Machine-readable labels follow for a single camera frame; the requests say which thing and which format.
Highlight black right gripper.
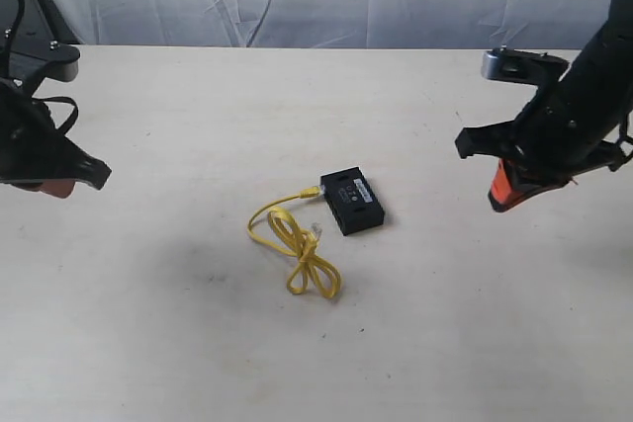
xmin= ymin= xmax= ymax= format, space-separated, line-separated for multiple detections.
xmin=455 ymin=90 xmax=632 ymax=213

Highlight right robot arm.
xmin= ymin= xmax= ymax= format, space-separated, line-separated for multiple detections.
xmin=455 ymin=0 xmax=632 ymax=212

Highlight black network switch box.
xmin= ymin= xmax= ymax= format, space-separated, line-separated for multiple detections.
xmin=319 ymin=167 xmax=386 ymax=236

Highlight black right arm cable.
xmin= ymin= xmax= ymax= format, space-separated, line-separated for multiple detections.
xmin=612 ymin=110 xmax=633 ymax=171

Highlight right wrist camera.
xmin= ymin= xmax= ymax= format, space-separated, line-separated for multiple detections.
xmin=481 ymin=47 xmax=570 ymax=88

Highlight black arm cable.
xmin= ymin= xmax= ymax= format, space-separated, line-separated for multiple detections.
xmin=612 ymin=110 xmax=633 ymax=171
xmin=0 ymin=0 xmax=80 ymax=139

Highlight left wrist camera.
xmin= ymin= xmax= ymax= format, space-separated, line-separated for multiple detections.
xmin=1 ymin=29 xmax=80 ymax=96

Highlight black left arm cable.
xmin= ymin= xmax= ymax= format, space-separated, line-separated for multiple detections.
xmin=0 ymin=0 xmax=80 ymax=139

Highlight yellow ethernet cable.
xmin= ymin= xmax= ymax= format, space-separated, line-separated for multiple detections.
xmin=246 ymin=185 xmax=343 ymax=301

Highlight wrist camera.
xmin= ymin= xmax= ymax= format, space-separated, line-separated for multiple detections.
xmin=481 ymin=47 xmax=570 ymax=88
xmin=1 ymin=29 xmax=80 ymax=96

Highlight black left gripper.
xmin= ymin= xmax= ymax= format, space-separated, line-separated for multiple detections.
xmin=1 ymin=83 xmax=112 ymax=199

